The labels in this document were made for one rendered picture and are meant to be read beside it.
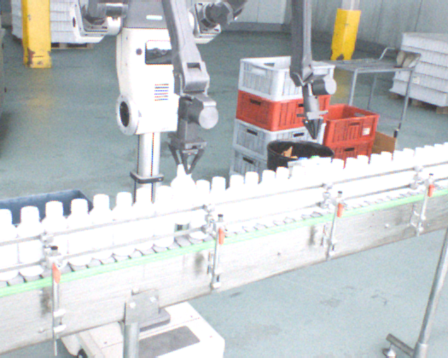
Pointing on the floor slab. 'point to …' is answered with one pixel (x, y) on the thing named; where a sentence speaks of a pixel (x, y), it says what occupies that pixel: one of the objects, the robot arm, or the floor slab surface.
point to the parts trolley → (375, 83)
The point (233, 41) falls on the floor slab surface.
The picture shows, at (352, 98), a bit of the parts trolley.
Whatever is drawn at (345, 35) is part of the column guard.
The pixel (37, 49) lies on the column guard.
